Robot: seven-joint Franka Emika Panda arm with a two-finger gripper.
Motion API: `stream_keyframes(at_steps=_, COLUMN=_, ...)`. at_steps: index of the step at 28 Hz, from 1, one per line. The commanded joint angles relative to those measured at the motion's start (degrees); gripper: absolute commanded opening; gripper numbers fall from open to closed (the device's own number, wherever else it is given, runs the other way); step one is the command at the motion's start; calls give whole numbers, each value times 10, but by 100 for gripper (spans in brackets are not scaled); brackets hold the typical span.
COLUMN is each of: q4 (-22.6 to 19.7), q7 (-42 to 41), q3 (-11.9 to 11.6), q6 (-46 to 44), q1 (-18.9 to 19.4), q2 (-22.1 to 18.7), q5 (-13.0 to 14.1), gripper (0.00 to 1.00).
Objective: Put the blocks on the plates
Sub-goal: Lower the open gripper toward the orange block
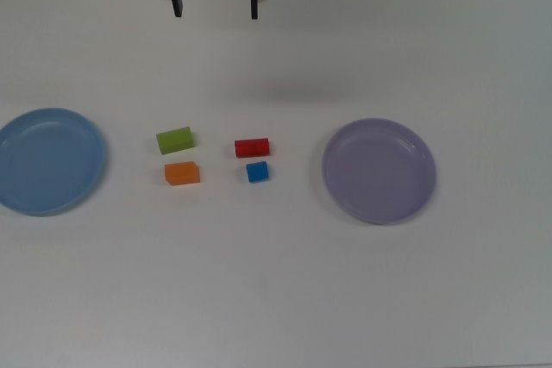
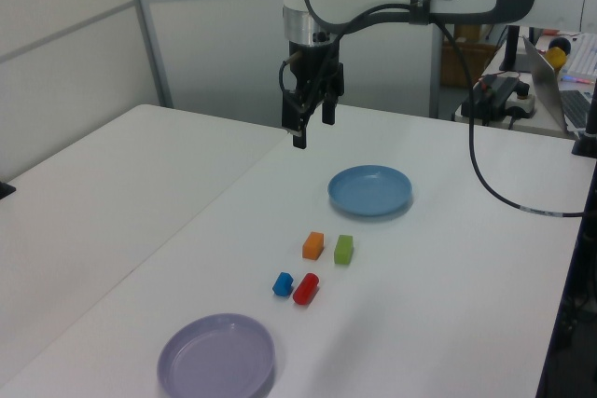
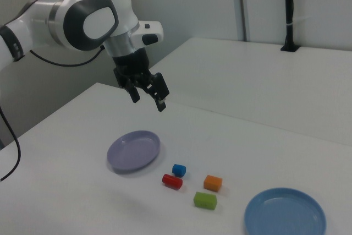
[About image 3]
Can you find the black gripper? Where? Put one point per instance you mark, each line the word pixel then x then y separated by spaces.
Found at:
pixel 130 65

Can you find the small blue block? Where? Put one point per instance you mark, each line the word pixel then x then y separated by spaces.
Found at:
pixel 178 169

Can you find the red block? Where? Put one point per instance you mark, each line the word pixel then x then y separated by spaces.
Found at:
pixel 171 181

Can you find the orange block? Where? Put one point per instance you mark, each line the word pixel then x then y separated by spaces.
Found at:
pixel 212 183

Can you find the green block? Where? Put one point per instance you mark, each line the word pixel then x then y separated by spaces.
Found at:
pixel 204 200

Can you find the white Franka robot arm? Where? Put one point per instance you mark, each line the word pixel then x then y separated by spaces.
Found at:
pixel 96 23

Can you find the purple plate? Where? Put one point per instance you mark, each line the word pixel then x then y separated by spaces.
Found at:
pixel 132 152

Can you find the white side table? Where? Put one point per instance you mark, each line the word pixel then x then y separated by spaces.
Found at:
pixel 247 81

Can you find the black pole with base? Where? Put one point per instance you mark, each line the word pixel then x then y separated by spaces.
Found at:
pixel 288 12

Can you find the blue plate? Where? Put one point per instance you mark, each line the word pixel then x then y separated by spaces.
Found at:
pixel 283 215

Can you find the grey partition post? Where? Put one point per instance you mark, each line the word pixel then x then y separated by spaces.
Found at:
pixel 242 4

